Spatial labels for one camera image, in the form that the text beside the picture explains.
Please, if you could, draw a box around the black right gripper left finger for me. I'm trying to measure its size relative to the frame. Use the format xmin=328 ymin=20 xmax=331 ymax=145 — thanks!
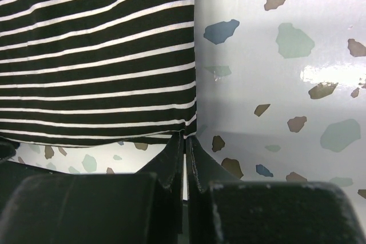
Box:
xmin=138 ymin=133 xmax=185 ymax=234

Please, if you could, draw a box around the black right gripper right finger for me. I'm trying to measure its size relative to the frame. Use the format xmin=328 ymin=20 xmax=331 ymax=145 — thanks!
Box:
xmin=186 ymin=137 xmax=243 ymax=243

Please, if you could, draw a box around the black white striped tank top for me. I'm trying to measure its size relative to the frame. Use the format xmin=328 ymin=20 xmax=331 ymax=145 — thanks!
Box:
xmin=1 ymin=0 xmax=197 ymax=147

